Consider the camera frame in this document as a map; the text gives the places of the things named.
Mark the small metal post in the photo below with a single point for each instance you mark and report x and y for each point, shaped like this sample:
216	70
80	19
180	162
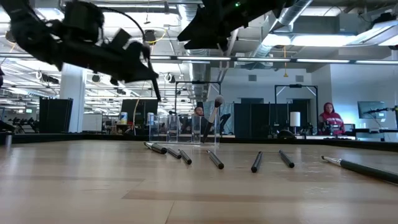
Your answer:
8	140

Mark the wipes canister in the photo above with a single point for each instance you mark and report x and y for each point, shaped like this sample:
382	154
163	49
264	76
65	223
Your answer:
123	118
150	119

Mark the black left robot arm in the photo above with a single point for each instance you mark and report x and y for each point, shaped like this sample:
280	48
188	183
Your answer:
28	34

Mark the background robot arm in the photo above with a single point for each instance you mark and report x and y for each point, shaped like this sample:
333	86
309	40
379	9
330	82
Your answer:
382	109

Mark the black partition panel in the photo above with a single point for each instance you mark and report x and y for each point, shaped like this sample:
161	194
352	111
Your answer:
258	119

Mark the clear acrylic brush organizer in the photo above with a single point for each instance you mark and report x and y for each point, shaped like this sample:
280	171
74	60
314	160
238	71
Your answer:
174	127

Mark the black background rig frame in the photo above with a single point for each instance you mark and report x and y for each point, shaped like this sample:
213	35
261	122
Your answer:
295	86

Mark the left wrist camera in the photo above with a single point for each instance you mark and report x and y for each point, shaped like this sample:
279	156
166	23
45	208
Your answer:
82	18

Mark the black aluminium table frame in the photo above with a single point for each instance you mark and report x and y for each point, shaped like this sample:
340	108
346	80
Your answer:
93	137

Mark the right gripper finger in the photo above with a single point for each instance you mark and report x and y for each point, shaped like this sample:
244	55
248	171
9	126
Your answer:
211	45
205	25

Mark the small desk monitor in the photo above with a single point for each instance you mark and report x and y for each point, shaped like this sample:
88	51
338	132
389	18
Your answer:
349	128

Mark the white cylinder lamp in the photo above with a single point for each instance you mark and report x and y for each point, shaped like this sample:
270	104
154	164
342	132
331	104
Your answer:
295	119

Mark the medium makeup brush silver ferrule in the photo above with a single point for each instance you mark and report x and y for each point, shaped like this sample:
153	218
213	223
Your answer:
157	148

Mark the black dome object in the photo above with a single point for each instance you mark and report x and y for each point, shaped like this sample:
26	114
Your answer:
286	134

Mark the thin makeup brush silver ferrule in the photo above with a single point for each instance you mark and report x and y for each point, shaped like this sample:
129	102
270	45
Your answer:
215	159
174	153
186	157

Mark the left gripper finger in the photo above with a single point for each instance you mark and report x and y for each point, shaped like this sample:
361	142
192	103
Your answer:
136	73

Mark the fluffy round makeup brush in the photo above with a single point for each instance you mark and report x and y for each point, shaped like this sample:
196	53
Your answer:
207	127

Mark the black cabinet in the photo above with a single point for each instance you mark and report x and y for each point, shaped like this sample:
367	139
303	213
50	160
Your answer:
56	115

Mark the wall monitor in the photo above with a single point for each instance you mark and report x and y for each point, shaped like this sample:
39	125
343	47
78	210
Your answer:
371	109

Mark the ceiling light strip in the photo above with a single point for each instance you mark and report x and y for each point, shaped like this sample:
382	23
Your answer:
264	59

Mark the person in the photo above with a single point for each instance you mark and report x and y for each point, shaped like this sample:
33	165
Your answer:
199	111
331	119

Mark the thin makeup brush gold ferrule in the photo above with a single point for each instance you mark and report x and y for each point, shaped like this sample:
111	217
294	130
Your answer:
363	169
286	159
257	161

